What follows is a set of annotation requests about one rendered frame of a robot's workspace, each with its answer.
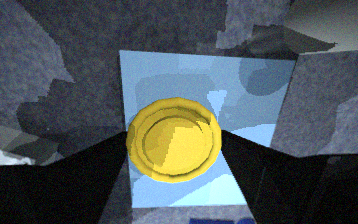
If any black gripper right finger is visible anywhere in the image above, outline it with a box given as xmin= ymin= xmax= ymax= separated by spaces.
xmin=221 ymin=130 xmax=358 ymax=224

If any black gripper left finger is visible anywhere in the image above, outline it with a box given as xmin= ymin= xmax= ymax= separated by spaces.
xmin=0 ymin=131 xmax=128 ymax=224

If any yellow plate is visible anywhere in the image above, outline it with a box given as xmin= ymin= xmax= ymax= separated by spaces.
xmin=126 ymin=97 xmax=222 ymax=183

